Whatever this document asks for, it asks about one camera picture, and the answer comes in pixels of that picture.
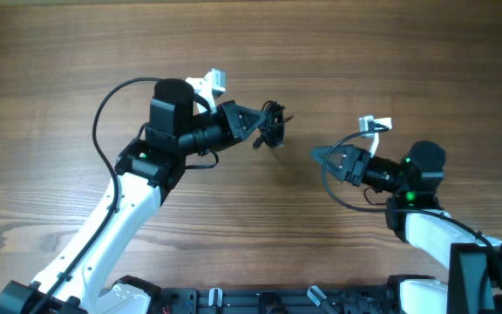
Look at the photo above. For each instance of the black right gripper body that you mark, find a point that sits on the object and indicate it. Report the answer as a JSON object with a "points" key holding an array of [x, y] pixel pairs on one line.
{"points": [[360, 167]]}

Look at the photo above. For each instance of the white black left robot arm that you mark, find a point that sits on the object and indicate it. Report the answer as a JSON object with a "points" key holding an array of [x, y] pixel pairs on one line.
{"points": [[184, 119]]}

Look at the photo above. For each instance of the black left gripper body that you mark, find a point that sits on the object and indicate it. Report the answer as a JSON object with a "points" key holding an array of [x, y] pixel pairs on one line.
{"points": [[227, 137]]}

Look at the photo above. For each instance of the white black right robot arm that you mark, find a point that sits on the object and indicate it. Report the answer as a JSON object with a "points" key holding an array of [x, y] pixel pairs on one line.
{"points": [[414, 214]]}

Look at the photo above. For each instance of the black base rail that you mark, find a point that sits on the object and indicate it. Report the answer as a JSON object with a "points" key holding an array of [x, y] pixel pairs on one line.
{"points": [[368, 299]]}

